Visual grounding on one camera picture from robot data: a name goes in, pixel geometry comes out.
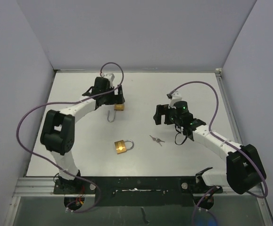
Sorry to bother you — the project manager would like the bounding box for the silver key bunch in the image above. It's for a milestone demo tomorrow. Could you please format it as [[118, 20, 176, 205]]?
[[150, 135, 164, 146]]

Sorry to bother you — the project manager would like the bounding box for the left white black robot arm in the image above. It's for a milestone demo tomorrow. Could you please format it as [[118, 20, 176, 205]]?
[[40, 73, 125, 194]]

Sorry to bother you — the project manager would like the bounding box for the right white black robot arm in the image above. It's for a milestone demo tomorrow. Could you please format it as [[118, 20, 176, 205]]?
[[153, 101, 266, 194]]

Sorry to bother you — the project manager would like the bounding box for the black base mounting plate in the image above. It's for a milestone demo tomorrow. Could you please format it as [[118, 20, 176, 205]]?
[[53, 176, 223, 210]]

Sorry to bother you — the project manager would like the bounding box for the aluminium frame rail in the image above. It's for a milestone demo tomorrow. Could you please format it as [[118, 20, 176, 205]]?
[[215, 68, 273, 226]]

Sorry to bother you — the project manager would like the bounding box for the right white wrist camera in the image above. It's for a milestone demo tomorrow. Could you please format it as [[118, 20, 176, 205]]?
[[167, 90, 182, 108]]

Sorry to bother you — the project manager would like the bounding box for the brass padlock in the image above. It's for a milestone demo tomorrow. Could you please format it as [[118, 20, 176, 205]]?
[[115, 139, 134, 154], [107, 104, 124, 122]]

